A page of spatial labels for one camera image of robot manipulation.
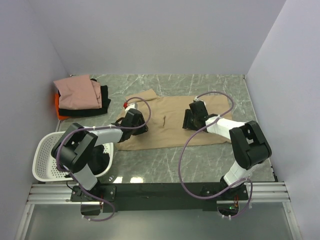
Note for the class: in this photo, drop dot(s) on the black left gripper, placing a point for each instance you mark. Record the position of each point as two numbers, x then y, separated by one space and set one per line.
143 128

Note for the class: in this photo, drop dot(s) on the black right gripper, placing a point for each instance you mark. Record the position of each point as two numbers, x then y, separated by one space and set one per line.
186 123

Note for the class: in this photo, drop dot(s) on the beige t shirt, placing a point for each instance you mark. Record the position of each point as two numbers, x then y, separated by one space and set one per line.
165 127

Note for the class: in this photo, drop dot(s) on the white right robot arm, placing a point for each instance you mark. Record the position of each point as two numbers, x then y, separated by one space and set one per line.
249 145

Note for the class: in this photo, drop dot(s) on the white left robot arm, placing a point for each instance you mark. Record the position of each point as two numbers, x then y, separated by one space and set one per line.
75 148

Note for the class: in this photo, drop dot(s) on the folded black t shirt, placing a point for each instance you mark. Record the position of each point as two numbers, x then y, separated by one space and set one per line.
84 113

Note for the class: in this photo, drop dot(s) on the black clothes in basket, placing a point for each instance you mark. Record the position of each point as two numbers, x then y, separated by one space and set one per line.
99 160

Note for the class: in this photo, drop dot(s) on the folded pink t shirt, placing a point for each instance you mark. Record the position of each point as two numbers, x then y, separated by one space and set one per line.
79 93

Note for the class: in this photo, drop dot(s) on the folded orange t shirt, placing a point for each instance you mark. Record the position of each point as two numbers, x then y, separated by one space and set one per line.
56 103

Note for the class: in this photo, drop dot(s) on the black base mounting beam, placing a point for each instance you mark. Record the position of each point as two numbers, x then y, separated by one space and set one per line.
123 197

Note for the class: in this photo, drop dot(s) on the white plastic laundry basket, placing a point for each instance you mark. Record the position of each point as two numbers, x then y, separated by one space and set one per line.
44 167

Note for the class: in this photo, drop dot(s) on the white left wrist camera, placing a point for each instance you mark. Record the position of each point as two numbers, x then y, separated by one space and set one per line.
128 106

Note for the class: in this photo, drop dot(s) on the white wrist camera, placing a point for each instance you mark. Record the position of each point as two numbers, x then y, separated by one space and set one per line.
128 106
197 99

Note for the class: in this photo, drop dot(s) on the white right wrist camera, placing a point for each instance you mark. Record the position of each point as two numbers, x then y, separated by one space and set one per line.
197 99

